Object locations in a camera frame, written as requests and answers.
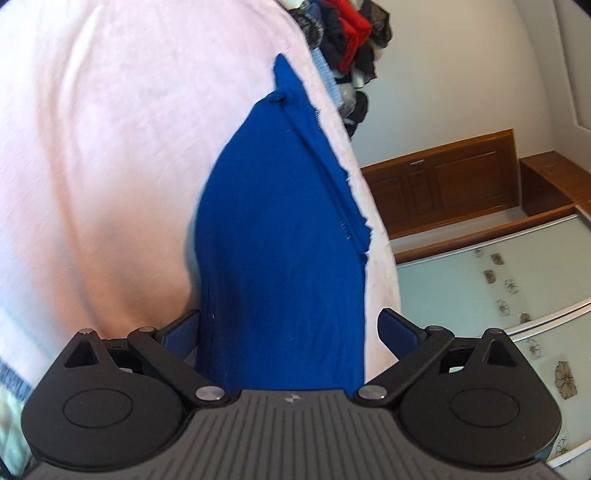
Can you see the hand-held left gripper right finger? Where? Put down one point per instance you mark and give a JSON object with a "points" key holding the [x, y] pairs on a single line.
{"points": [[396, 333]]}

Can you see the wardrobe with floral glass doors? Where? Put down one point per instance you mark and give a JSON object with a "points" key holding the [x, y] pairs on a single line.
{"points": [[508, 277]]}

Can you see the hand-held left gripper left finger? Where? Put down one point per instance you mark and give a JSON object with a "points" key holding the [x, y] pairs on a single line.
{"points": [[182, 332]]}

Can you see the wooden door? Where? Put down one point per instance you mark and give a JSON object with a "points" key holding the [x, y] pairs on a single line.
{"points": [[443, 184]]}

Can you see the light blue knit cloth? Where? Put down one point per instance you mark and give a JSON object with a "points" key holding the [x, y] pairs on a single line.
{"points": [[325, 81]]}

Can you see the blue knit sweater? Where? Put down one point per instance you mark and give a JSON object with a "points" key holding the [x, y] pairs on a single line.
{"points": [[277, 254]]}

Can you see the white bed sheet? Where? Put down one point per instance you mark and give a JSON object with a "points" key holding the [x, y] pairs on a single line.
{"points": [[115, 147]]}

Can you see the pile of mixed clothes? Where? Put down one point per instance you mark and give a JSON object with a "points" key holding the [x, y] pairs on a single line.
{"points": [[351, 41]]}

